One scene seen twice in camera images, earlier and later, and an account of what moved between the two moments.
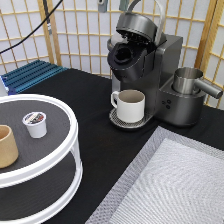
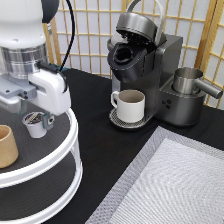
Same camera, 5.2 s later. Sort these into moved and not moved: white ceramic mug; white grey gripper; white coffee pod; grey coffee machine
Moved: white grey gripper
Not moved: grey coffee machine; white coffee pod; white ceramic mug
